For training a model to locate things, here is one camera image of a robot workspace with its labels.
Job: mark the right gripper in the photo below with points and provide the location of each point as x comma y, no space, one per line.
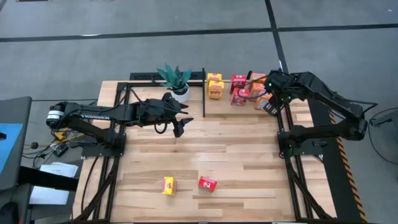
278,84

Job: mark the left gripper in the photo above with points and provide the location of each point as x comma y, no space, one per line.
154,112

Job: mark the red Froot Loops cereal box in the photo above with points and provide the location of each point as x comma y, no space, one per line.
238,81
239,97
207,183

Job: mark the yellow Corn Pops cereal box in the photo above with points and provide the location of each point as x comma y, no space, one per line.
214,76
216,90
169,185

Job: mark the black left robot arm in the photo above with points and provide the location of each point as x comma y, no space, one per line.
102,112

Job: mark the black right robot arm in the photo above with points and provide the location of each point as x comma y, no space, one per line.
326,93

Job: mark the black-framed wooden shelf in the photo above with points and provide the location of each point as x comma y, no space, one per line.
214,112

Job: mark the green plant in white pot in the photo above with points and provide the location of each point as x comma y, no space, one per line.
181,90

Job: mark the black perforated panel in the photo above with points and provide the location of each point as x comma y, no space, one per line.
143,76

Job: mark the black mat with hazard stripes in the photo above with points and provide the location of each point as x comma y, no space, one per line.
335,186

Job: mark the small black box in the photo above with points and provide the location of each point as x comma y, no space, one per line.
60,150

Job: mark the white paper sheet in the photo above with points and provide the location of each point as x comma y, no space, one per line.
49,196
59,169

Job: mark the black round knob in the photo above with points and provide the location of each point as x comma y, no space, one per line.
34,145

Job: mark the black bar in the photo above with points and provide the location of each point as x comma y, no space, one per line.
46,180

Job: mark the grey cart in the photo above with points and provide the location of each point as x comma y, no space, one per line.
18,109

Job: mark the blue panel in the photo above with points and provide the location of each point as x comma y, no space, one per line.
9,140

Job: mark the black aluminium rig frame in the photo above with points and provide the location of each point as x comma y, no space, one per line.
143,84

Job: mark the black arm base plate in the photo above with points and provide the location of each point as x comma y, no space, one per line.
93,152
311,149

